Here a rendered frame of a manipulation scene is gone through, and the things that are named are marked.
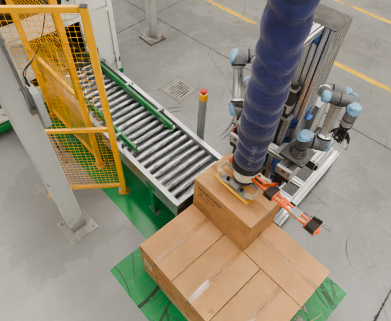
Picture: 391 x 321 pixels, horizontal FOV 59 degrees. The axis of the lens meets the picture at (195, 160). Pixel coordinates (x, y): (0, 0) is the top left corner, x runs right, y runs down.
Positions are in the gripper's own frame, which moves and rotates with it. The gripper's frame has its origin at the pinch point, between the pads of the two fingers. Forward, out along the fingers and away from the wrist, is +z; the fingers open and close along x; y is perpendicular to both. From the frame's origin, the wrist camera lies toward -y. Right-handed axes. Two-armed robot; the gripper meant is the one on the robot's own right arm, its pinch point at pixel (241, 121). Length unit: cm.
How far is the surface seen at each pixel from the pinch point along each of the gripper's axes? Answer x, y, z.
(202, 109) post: 20, -62, 46
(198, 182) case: -47, 4, 37
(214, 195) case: -46, 21, 35
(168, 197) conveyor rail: -61, -17, 70
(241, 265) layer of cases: -56, 67, 75
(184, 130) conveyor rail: 3, -68, 70
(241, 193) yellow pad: -37, 38, 21
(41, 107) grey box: -119, -70, -35
